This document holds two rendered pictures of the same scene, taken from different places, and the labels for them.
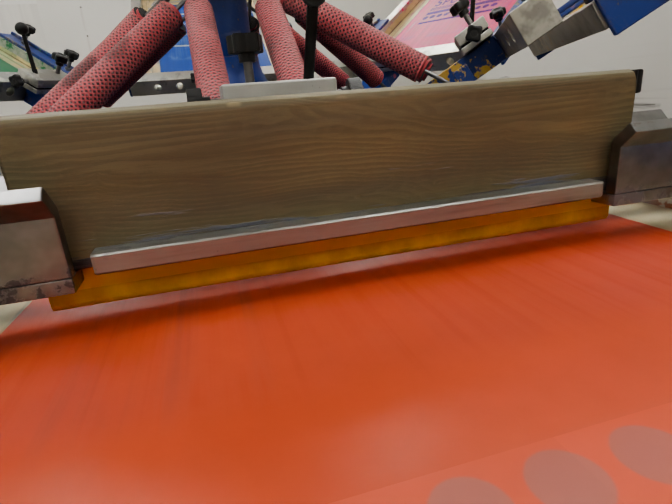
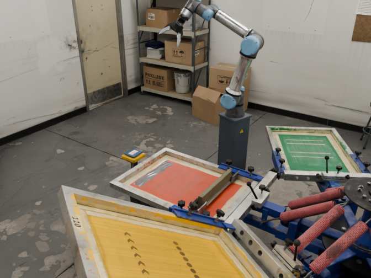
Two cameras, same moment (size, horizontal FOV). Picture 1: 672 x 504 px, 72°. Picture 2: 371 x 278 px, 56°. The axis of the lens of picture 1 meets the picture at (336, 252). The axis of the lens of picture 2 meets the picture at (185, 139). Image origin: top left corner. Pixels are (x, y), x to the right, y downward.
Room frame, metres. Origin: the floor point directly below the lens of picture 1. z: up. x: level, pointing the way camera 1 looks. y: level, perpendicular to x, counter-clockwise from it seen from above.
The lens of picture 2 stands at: (1.48, -1.31, 2.22)
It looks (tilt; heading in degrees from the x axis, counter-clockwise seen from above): 26 degrees down; 139
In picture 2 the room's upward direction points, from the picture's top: straight up
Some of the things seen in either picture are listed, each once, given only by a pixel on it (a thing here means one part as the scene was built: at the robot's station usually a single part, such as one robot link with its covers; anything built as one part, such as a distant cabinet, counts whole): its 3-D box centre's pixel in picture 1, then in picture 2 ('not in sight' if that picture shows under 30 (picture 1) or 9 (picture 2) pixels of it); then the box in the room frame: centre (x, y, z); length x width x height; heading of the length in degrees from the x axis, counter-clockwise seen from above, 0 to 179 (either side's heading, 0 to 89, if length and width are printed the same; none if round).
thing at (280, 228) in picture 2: not in sight; (246, 218); (0.48, 0.03, 0.89); 1.24 x 0.06 x 0.06; 15
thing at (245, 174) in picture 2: not in sight; (238, 175); (0.22, 0.25, 0.98); 0.30 x 0.05 x 0.07; 15
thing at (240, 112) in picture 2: not in sight; (235, 108); (-0.16, 0.62, 1.25); 0.15 x 0.15 x 0.10
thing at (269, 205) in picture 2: not in sight; (269, 208); (0.60, 0.07, 1.02); 0.17 x 0.06 x 0.05; 15
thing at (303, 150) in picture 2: not in sight; (317, 149); (0.44, 0.84, 1.05); 1.08 x 0.61 x 0.23; 135
